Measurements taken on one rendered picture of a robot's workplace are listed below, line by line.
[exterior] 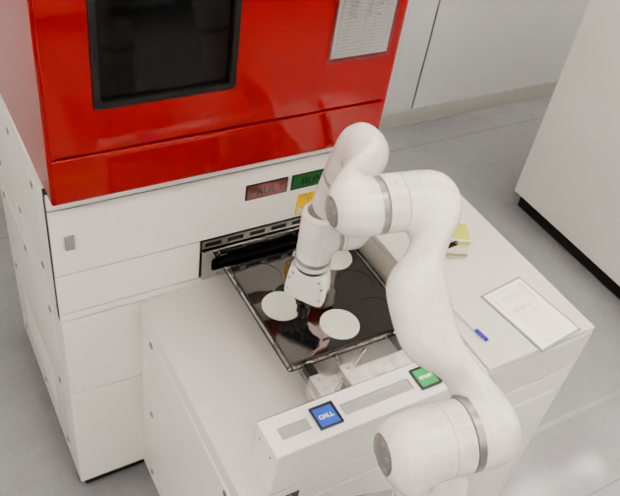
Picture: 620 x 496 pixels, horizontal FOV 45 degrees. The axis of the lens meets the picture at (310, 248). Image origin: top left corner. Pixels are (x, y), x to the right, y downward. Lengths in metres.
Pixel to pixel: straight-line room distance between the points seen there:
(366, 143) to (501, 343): 0.74
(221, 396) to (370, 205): 0.76
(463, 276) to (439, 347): 0.82
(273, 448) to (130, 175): 0.64
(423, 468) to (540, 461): 1.80
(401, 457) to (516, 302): 0.90
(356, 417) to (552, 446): 1.48
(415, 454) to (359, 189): 0.41
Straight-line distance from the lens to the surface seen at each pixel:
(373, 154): 1.29
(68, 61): 1.47
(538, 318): 1.97
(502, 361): 1.83
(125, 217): 1.78
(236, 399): 1.80
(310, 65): 1.69
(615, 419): 3.21
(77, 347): 2.04
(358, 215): 1.20
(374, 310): 1.93
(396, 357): 1.86
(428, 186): 1.25
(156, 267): 1.93
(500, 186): 4.10
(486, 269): 2.04
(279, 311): 1.88
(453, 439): 1.18
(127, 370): 2.18
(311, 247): 1.66
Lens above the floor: 2.27
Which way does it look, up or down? 42 degrees down
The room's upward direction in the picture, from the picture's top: 10 degrees clockwise
